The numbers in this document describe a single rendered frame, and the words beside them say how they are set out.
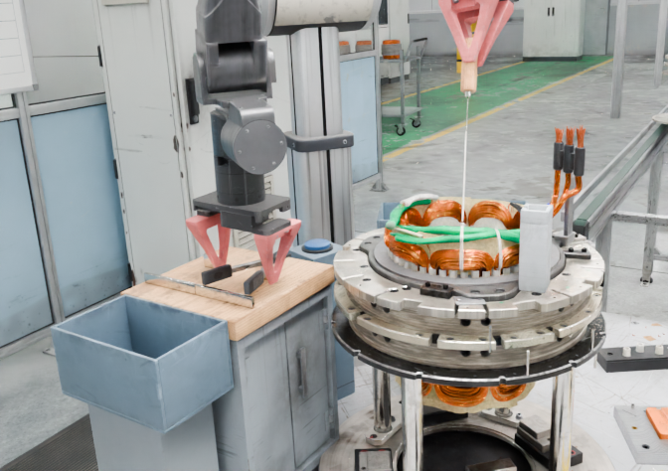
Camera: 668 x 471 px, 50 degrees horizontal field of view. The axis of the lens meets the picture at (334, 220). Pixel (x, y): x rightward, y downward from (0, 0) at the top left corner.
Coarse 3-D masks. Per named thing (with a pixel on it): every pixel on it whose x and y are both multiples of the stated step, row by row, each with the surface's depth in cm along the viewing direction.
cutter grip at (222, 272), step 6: (228, 264) 88; (210, 270) 86; (216, 270) 86; (222, 270) 87; (228, 270) 88; (204, 276) 85; (210, 276) 86; (216, 276) 87; (222, 276) 87; (228, 276) 88; (204, 282) 86; (210, 282) 86
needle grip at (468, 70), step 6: (468, 42) 80; (462, 66) 80; (468, 66) 80; (474, 66) 80; (462, 72) 80; (468, 72) 80; (474, 72) 80; (462, 78) 80; (468, 78) 80; (474, 78) 80; (462, 84) 80; (468, 84) 80; (474, 84) 80; (462, 90) 80; (468, 90) 80; (474, 90) 80
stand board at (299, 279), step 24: (192, 264) 97; (288, 264) 95; (312, 264) 95; (144, 288) 90; (240, 288) 88; (264, 288) 88; (288, 288) 87; (312, 288) 91; (216, 312) 81; (240, 312) 81; (264, 312) 83; (240, 336) 80
